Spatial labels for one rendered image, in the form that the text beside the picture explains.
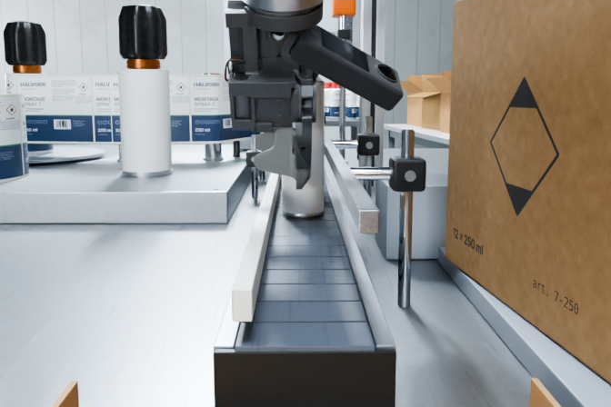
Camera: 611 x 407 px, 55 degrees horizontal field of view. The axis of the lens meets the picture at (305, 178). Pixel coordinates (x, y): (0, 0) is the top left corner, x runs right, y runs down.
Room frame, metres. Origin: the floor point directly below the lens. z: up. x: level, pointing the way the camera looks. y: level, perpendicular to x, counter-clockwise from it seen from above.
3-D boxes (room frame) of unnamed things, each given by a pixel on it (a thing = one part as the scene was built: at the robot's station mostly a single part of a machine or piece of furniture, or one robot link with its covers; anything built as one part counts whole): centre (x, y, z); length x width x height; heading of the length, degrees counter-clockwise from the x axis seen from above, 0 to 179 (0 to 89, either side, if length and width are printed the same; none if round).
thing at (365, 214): (0.87, -0.03, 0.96); 1.07 x 0.01 x 0.01; 1
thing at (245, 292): (0.87, 0.04, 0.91); 1.07 x 0.01 x 0.02; 1
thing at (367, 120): (0.83, -0.07, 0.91); 0.07 x 0.03 x 0.17; 91
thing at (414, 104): (4.41, -0.92, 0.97); 0.45 x 0.40 x 0.37; 99
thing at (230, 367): (1.15, 0.01, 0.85); 1.65 x 0.11 x 0.05; 1
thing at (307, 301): (1.15, 0.01, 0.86); 1.65 x 0.08 x 0.04; 1
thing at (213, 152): (1.29, 0.20, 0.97); 0.05 x 0.05 x 0.19
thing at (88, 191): (1.27, 0.46, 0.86); 0.80 x 0.67 x 0.05; 1
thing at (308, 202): (0.71, 0.00, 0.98); 0.05 x 0.05 x 0.20
